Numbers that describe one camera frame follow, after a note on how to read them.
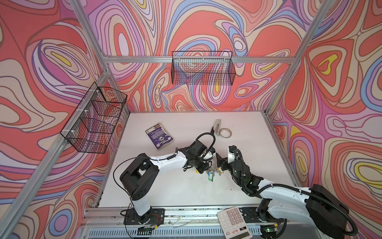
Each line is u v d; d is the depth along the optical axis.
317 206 0.43
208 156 0.78
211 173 0.88
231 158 0.72
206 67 0.96
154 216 0.72
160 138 1.01
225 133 1.06
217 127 1.08
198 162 0.74
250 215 0.73
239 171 0.60
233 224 0.70
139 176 0.48
